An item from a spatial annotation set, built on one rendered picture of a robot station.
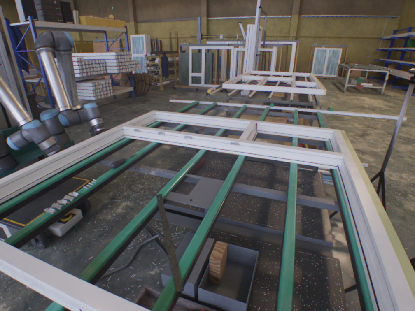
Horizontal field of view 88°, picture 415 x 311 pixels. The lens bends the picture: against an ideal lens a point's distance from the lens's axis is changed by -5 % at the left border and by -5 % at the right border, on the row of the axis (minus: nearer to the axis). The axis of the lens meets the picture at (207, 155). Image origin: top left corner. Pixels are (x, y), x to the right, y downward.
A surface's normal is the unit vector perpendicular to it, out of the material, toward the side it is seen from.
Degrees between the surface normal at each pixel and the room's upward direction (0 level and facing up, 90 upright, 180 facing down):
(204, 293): 90
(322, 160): 90
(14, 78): 90
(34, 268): 0
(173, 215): 0
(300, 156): 90
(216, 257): 0
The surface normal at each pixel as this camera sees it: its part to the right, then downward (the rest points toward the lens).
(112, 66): -0.34, 0.40
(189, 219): 0.00, -0.90
